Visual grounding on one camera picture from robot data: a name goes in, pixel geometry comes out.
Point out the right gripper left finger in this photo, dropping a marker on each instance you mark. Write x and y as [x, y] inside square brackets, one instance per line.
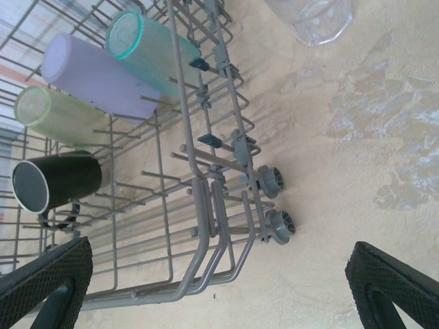
[48, 274]

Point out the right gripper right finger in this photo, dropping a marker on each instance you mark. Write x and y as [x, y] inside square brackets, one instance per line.
[394, 284]

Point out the black mug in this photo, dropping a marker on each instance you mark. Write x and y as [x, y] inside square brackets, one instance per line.
[68, 178]

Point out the yellow frosted plastic cup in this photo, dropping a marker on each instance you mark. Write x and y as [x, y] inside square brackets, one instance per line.
[61, 120]

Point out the lilac plastic cup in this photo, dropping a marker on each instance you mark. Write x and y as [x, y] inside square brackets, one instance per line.
[92, 79]

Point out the teal frosted plastic cup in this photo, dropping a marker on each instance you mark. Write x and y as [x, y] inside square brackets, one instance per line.
[151, 51]

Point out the clear plastic cup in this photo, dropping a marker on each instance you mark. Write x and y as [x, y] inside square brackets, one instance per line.
[315, 20]

